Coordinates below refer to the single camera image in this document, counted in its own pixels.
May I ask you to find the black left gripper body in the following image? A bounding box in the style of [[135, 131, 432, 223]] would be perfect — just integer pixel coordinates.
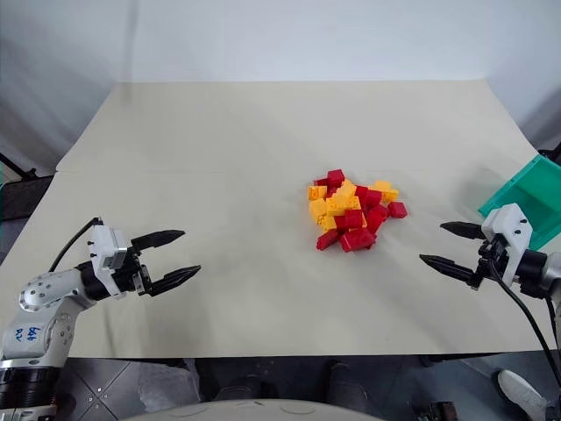
[[116, 245, 153, 298]]

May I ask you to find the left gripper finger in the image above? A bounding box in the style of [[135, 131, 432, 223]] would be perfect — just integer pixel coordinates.
[[131, 229, 187, 255], [148, 264, 202, 297]]

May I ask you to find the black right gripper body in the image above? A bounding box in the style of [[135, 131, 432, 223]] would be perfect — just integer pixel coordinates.
[[467, 233, 510, 290]]

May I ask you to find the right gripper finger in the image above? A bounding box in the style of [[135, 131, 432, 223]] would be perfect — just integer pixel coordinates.
[[418, 253, 477, 287], [439, 221, 487, 242]]

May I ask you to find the green plastic bin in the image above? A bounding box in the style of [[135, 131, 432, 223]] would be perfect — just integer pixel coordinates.
[[477, 155, 561, 252]]

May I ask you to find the white shoe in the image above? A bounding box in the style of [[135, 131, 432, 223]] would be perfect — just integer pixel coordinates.
[[496, 368, 550, 421]]

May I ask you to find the pale robot torso cover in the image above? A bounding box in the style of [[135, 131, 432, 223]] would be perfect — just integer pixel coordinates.
[[160, 396, 389, 421]]

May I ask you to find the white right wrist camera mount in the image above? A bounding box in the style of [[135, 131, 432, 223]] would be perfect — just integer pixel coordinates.
[[480, 203, 534, 287]]

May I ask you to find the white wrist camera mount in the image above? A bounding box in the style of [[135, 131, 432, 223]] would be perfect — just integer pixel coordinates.
[[480, 203, 534, 287], [87, 225, 129, 300]]

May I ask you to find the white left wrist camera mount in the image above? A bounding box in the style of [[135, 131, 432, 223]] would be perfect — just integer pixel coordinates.
[[87, 225, 129, 300]]

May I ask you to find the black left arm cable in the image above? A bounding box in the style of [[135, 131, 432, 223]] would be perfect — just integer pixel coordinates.
[[47, 216, 104, 274]]

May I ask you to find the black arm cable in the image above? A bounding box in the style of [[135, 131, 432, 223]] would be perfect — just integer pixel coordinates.
[[47, 216, 104, 274], [489, 256, 561, 389]]

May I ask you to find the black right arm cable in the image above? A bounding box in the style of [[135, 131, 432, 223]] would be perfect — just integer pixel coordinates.
[[489, 256, 561, 389]]

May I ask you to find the grey metal base plate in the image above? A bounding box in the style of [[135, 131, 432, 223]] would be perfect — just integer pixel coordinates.
[[56, 358, 146, 421]]

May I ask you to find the black stand frame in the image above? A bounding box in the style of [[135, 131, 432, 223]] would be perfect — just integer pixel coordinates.
[[0, 151, 54, 267]]

